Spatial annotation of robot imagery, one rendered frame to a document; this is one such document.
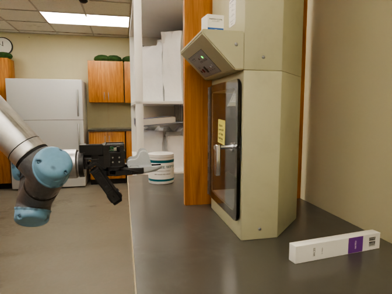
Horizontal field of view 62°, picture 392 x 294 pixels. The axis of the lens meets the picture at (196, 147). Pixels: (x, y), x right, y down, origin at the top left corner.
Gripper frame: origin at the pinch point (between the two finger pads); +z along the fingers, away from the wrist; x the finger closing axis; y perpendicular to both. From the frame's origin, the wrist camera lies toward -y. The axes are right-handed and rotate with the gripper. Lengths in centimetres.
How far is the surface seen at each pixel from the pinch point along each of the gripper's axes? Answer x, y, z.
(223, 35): -5.1, 35.0, 17.2
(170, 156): 70, -8, 14
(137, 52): 111, 48, 1
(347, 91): 10, 22, 66
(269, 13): -5, 41, 30
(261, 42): -5.2, 33.7, 27.5
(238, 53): -5.3, 30.6, 21.2
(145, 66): 137, 43, 8
